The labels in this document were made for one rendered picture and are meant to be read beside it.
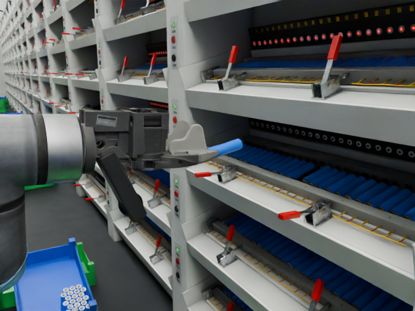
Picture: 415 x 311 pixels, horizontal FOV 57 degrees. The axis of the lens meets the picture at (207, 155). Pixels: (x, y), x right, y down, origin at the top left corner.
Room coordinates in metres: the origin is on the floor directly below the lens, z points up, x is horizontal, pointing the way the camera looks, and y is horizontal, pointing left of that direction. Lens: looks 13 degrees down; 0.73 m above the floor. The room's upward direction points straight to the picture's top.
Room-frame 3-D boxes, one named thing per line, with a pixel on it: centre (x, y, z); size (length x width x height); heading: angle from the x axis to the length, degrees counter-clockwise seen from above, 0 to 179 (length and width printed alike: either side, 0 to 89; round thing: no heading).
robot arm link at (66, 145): (0.49, 0.19, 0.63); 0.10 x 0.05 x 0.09; 30
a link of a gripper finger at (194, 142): (0.57, 0.02, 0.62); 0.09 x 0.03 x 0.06; 116
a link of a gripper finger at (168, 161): (0.54, 0.06, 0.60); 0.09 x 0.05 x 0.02; 116
